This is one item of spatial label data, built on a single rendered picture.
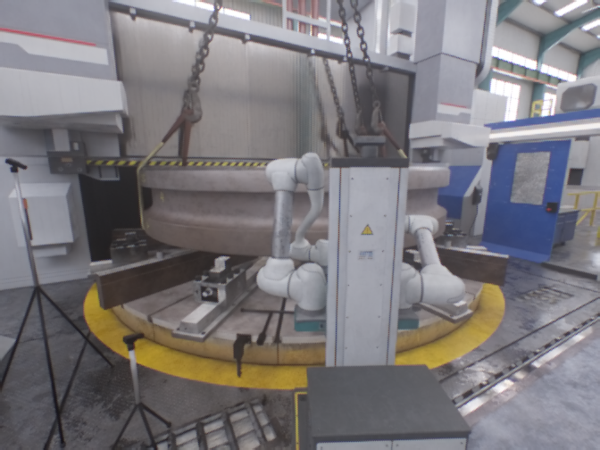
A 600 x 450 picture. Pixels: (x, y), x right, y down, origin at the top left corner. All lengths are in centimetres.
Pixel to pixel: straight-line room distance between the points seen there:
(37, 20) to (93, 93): 92
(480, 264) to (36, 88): 510
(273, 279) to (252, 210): 158
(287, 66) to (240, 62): 93
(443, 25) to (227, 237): 563
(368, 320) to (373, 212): 53
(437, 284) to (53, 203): 487
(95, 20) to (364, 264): 374
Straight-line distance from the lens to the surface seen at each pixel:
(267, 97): 593
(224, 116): 561
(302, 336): 262
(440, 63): 671
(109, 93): 357
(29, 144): 463
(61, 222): 523
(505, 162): 727
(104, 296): 356
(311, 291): 146
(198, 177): 315
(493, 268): 428
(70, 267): 577
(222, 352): 291
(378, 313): 146
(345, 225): 127
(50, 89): 363
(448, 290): 161
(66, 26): 420
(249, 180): 285
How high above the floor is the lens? 173
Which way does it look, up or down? 11 degrees down
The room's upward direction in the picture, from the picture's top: straight up
